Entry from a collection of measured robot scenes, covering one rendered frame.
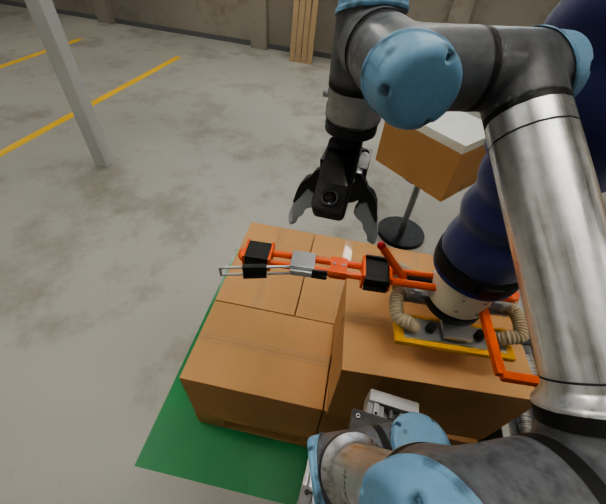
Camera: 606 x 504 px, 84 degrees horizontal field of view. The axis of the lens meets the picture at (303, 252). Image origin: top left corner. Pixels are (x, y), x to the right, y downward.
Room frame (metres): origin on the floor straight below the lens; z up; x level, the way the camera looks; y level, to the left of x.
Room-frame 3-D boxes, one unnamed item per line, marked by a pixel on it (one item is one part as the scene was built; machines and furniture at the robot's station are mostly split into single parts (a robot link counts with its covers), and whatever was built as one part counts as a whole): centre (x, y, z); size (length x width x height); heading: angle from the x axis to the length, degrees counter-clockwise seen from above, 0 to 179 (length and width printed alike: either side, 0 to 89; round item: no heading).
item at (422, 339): (0.54, -0.46, 1.08); 0.34 x 0.10 x 0.05; 86
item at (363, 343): (0.64, -0.46, 0.74); 0.60 x 0.40 x 0.40; 86
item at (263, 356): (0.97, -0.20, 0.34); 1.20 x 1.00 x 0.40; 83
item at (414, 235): (2.18, -0.82, 0.31); 0.40 x 0.40 x 0.62
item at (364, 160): (0.46, -0.05, 1.66); 0.09 x 0.08 x 0.12; 168
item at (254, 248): (0.68, 0.13, 1.18); 0.08 x 0.07 x 0.05; 86
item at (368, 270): (0.65, -0.22, 1.18); 0.10 x 0.08 x 0.06; 176
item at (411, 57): (0.35, -0.09, 1.82); 0.11 x 0.11 x 0.08; 14
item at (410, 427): (0.18, -0.24, 1.20); 0.13 x 0.12 x 0.14; 104
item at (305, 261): (0.67, 0.00, 1.17); 0.07 x 0.07 x 0.04; 86
